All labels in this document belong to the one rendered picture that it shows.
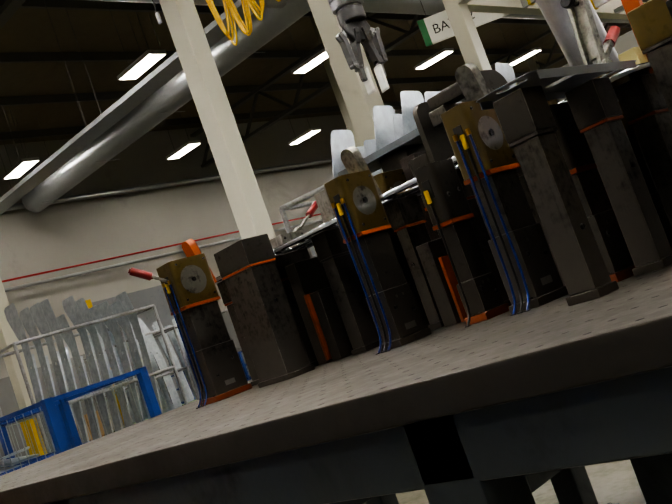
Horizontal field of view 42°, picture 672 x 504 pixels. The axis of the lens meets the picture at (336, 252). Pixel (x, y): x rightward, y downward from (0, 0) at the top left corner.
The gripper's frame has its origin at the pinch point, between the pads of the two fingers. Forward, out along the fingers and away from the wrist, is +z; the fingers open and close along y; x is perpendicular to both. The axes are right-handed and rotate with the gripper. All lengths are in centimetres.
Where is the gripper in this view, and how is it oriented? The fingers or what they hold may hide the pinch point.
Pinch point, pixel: (374, 80)
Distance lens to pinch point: 232.0
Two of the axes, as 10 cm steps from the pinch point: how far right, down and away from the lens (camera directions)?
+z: 3.4, 9.4, -0.8
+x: 4.7, -2.4, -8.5
